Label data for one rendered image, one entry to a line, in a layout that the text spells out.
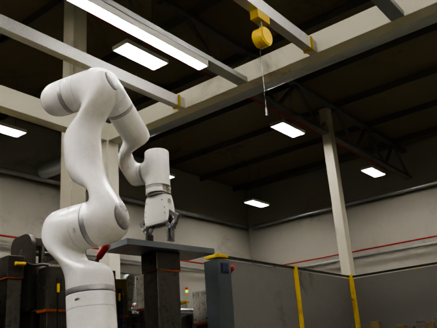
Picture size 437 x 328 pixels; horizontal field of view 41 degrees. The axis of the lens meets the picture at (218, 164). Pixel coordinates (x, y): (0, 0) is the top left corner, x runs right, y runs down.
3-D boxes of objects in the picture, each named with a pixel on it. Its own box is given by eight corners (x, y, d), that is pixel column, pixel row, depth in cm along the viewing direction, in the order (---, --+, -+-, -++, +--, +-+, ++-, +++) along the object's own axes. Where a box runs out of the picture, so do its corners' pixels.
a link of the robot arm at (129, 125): (84, 125, 184) (130, 193, 200) (127, 113, 178) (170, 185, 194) (94, 109, 191) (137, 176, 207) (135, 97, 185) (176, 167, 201)
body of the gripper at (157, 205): (177, 192, 195) (178, 224, 191) (154, 198, 200) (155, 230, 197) (162, 187, 189) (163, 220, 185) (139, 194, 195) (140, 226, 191)
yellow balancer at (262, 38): (271, 122, 419) (260, 21, 447) (283, 118, 413) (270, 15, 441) (259, 116, 407) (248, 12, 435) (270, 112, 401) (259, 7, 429)
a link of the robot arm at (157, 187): (176, 186, 196) (177, 194, 195) (157, 192, 201) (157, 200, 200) (160, 181, 190) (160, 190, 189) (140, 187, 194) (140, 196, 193)
